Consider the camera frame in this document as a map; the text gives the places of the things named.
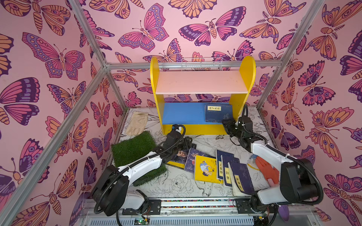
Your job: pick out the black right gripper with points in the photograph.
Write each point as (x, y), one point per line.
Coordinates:
(228, 127)

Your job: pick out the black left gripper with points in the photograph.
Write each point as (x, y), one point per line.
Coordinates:
(185, 142)

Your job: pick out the navy book yellow label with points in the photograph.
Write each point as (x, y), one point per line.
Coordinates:
(217, 113)

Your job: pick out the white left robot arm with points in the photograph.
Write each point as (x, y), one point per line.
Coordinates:
(111, 192)

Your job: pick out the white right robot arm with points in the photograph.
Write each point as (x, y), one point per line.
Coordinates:
(298, 183)

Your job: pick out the dark portrait cover book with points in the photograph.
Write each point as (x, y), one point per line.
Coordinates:
(179, 160)

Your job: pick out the yellow wooden bookshelf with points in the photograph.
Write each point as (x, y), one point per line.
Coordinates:
(184, 97)

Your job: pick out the yellow cartoon cover book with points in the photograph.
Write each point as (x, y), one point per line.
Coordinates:
(206, 170)

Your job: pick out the beige cloth glove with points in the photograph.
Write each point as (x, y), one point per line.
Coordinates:
(137, 123)

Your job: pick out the green artificial grass mat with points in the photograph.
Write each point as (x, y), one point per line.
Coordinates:
(130, 150)

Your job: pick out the small green circuit board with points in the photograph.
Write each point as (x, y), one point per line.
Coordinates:
(141, 221)

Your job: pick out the purple bulb object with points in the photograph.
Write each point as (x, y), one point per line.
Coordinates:
(283, 211)

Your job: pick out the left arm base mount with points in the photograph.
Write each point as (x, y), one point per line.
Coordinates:
(149, 207)

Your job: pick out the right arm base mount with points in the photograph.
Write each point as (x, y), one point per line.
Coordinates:
(250, 205)

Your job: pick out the clear wire rack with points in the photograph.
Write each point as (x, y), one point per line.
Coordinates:
(200, 64)

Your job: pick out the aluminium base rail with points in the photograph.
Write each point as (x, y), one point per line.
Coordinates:
(210, 211)

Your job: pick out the aluminium frame post right rear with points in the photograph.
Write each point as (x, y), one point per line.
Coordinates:
(288, 54)

